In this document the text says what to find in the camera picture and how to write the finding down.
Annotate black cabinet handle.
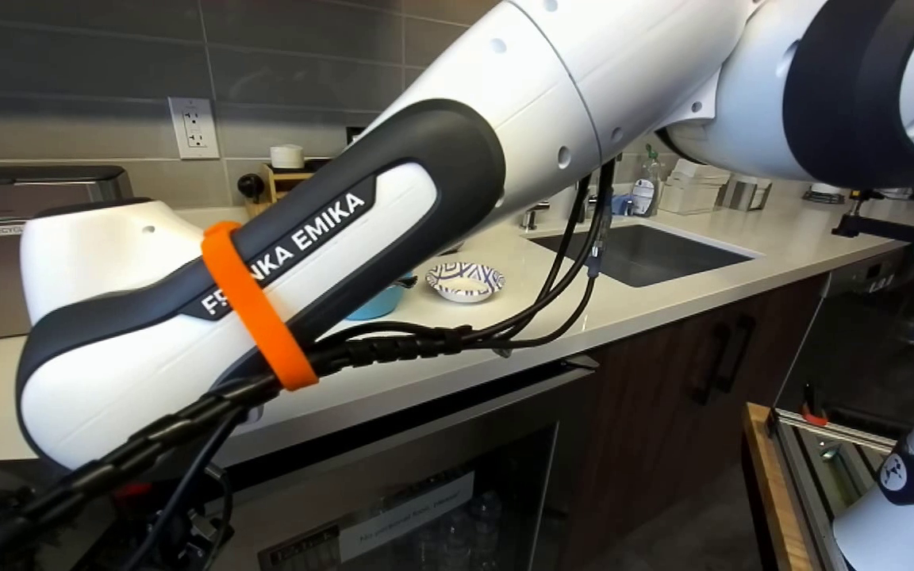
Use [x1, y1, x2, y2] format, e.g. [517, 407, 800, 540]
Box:
[688, 313, 736, 410]
[714, 311, 757, 397]

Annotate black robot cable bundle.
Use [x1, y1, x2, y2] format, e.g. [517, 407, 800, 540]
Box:
[0, 155, 623, 571]

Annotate wall power outlet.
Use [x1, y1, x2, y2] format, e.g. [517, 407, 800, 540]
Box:
[165, 95, 223, 165]

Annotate metal rail with orange clamp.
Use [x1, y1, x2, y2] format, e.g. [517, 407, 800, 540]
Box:
[770, 402, 903, 459]

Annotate wooden countertop organizer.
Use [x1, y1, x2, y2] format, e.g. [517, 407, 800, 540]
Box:
[259, 155, 337, 209]

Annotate stainless steel sink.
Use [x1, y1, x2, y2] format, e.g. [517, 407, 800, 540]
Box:
[526, 224, 756, 293]

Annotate orange strap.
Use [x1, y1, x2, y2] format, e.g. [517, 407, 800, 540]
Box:
[201, 219, 319, 395]

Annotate patterned plate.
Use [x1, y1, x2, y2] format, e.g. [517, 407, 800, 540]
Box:
[426, 256, 508, 308]

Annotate dishwasher front with handle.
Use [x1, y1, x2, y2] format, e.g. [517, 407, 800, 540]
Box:
[212, 362, 600, 571]

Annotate dark wooden base cabinets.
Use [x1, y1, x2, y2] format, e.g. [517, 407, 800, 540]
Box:
[565, 270, 831, 571]

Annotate small white cup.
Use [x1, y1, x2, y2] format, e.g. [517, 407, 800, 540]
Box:
[266, 144, 306, 175]

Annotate blue bowl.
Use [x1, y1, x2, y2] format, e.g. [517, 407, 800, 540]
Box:
[341, 279, 420, 325]

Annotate wooden frame tray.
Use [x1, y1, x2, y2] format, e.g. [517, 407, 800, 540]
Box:
[740, 399, 831, 571]

